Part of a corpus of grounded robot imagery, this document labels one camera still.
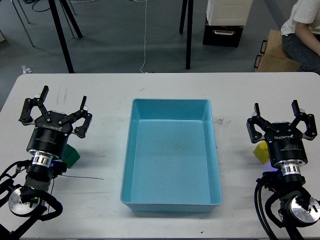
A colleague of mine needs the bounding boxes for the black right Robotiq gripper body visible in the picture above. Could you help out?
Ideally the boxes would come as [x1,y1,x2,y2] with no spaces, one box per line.
[264,122,308,168]

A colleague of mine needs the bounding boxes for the yellow block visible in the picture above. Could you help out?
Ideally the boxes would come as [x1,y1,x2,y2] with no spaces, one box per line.
[253,141,270,164]

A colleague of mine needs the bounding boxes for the black tripod legs right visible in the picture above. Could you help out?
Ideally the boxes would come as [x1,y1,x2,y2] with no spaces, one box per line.
[179,0,194,70]

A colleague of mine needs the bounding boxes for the black case with handle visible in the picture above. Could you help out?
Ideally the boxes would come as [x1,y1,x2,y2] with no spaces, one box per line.
[202,20,244,48]

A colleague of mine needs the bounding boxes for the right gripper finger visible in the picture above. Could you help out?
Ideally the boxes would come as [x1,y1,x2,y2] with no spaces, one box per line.
[289,100,318,141]
[246,103,277,144]

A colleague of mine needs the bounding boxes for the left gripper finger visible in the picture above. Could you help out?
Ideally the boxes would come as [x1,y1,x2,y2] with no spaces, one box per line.
[57,96,92,139]
[19,85,50,126]

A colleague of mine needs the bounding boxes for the green block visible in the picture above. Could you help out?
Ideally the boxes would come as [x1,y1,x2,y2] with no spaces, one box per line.
[61,144,80,169]

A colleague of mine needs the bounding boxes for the white cable on floor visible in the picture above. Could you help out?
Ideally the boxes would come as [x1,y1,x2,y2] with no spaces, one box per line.
[139,0,156,75]

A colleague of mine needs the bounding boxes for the thin wire on table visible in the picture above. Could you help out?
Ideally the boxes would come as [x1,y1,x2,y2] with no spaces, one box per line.
[59,174,105,181]

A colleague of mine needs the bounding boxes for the grey chair legs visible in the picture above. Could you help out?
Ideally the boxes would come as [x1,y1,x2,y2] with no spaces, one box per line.
[10,0,81,47]

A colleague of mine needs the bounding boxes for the white appliance box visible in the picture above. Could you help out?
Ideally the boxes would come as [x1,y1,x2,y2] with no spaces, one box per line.
[206,0,253,26]

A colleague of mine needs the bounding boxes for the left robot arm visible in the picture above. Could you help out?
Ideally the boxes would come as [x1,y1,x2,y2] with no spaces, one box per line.
[0,86,92,240]

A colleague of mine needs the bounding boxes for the seated person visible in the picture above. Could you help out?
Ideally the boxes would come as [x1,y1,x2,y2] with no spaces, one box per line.
[280,0,320,74]

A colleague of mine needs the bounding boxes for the black tripod legs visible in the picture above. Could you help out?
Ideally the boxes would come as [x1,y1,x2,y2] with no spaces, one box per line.
[48,0,83,74]
[179,0,194,70]

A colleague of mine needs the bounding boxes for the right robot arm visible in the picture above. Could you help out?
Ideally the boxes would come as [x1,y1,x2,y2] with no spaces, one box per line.
[246,100,320,240]

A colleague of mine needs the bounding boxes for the light blue plastic box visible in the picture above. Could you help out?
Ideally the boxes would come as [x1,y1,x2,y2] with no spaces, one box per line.
[120,98,223,213]

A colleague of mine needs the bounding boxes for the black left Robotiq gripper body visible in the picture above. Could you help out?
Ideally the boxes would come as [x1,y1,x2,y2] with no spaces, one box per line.
[26,111,73,160]

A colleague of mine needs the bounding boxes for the black tripod legs left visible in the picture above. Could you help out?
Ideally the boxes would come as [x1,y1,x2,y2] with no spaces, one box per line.
[48,0,83,74]

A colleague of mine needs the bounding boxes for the cardboard box with handles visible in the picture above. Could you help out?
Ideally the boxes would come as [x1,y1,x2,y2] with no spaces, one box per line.
[254,29,301,73]

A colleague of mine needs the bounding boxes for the white tape on floor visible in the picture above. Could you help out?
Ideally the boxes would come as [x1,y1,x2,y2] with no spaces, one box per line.
[21,65,33,74]

